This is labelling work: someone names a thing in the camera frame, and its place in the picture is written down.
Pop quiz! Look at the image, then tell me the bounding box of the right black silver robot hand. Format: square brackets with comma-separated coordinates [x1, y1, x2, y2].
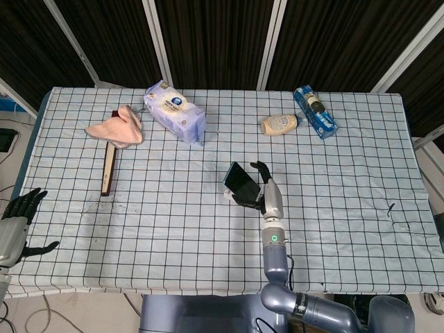
[231, 160, 284, 223]

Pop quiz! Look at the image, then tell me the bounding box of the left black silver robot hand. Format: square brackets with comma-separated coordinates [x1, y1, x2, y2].
[0, 187, 60, 270]

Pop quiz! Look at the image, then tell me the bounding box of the black smartphone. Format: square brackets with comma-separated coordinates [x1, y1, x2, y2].
[223, 161, 262, 202]

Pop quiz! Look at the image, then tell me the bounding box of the beige squeeze bottle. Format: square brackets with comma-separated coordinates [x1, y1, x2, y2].
[260, 113, 306, 137]

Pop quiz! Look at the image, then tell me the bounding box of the black device on floor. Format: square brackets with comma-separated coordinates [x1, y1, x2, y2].
[0, 128, 19, 153]

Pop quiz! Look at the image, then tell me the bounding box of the blue cookie box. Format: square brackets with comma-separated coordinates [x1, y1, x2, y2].
[293, 85, 339, 140]

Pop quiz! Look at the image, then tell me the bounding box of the dark wooden stick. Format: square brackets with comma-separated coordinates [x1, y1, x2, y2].
[100, 110, 119, 198]

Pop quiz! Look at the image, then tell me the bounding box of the checkered light blue tablecloth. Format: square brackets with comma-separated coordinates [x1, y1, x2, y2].
[6, 86, 444, 299]

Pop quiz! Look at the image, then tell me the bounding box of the black bag under table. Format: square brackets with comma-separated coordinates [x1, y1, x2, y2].
[334, 293, 407, 306]

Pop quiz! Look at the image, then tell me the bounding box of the blue crate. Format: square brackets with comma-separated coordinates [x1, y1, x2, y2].
[0, 94, 26, 114]

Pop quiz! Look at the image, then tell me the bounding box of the blue-grey robot torso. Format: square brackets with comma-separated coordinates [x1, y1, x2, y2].
[139, 294, 289, 333]

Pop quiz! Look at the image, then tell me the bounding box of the white blue tissue pack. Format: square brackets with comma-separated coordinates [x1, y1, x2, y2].
[144, 80, 207, 146]

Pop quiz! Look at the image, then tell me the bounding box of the pink cloth with grey trim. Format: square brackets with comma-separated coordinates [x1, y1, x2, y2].
[85, 105, 144, 150]

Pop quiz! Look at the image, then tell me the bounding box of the white sneaker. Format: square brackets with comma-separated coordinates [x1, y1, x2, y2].
[423, 292, 444, 314]

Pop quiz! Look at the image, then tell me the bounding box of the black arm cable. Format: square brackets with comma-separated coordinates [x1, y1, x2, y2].
[285, 255, 296, 293]

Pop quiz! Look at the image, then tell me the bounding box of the grey floor cable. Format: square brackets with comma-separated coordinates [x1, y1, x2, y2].
[24, 293, 79, 333]

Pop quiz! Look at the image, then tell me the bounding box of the white partition frame post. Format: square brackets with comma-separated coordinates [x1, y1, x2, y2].
[257, 0, 286, 91]
[142, 0, 183, 89]
[44, 0, 102, 88]
[373, 0, 444, 93]
[0, 77, 39, 117]

